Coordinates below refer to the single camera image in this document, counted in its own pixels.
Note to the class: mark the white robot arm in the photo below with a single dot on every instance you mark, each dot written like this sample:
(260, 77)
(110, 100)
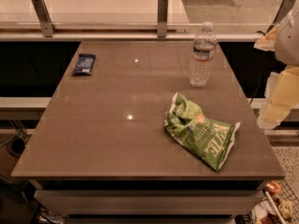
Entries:
(287, 40)

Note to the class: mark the metal rail bracket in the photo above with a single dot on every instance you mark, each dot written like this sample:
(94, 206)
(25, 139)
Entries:
(162, 16)
(284, 9)
(47, 28)

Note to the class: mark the left metal rail bracket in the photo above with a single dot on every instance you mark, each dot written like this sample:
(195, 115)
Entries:
(47, 28)

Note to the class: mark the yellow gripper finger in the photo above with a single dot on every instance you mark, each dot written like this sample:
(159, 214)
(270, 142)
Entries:
(268, 42)

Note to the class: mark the green jalapeno chip bag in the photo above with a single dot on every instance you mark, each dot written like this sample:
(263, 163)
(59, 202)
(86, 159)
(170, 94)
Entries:
(207, 139)

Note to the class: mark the blue rxbar blueberry bar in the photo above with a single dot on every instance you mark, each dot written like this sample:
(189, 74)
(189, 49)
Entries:
(84, 65)

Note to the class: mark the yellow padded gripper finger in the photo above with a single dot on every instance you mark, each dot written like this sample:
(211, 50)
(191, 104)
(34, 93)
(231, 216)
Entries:
(281, 97)

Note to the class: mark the clear plastic water bottle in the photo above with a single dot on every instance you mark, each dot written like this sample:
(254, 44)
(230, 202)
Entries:
(203, 52)

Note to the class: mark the right metal rail bracket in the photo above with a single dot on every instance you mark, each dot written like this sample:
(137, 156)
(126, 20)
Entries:
(284, 9)

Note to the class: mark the middle metal rail bracket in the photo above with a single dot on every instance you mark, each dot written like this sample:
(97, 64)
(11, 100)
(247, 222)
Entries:
(162, 16)

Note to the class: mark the wire basket with snacks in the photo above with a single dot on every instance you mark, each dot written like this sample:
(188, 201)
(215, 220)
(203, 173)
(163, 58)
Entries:
(278, 206)

